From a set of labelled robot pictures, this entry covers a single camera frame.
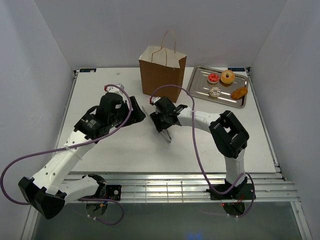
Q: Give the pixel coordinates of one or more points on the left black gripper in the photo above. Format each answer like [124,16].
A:
[137,115]

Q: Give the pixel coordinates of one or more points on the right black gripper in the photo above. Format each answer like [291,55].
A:
[155,117]

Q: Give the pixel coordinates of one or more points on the metal tongs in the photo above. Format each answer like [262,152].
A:
[155,120]

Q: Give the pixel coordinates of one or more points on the white sprinkled donut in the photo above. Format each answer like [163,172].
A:
[214,91]

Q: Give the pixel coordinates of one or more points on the red strawberry tart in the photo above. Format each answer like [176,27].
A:
[213,78]

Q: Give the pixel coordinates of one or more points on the glazed ring donut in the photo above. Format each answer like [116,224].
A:
[227,77]

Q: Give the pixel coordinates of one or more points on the brown croissant bread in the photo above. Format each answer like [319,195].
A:
[239,93]

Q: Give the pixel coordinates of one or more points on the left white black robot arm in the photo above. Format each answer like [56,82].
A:
[46,190]

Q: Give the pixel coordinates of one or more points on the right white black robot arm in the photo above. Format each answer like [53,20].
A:
[229,135]

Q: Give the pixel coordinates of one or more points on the brown paper bag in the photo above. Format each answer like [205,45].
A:
[162,70]

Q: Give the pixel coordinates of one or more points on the metal tray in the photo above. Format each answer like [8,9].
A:
[200,87]

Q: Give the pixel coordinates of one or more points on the left blue label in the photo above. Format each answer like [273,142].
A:
[87,70]

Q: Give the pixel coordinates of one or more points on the blue label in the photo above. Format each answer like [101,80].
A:
[237,69]
[87,70]

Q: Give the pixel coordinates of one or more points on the right blue label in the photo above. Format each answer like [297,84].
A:
[237,69]

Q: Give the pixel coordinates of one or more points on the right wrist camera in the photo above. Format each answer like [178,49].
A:
[154,99]

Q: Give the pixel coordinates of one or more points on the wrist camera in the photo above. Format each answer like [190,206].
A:
[114,88]
[154,99]

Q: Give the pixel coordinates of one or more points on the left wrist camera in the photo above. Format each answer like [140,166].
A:
[114,88]

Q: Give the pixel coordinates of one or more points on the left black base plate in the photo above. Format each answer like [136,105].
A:
[115,192]

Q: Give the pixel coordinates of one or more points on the aluminium rail frame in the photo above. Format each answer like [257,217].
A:
[191,188]

